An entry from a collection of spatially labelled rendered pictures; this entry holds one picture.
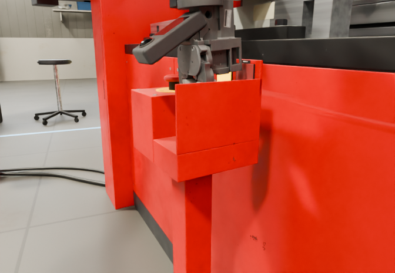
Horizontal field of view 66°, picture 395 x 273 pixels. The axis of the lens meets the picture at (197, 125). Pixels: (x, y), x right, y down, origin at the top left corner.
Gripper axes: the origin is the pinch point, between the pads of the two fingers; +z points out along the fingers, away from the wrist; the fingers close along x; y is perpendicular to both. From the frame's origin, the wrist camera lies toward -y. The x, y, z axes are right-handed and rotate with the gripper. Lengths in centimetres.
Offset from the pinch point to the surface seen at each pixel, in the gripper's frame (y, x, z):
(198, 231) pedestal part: -0.5, 2.0, 22.1
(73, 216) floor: -15, 113, 72
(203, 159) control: -2.2, -5.0, 4.2
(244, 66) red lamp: 9.5, -1.3, -8.8
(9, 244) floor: -43, 103, 70
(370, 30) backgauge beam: 57, 6, -12
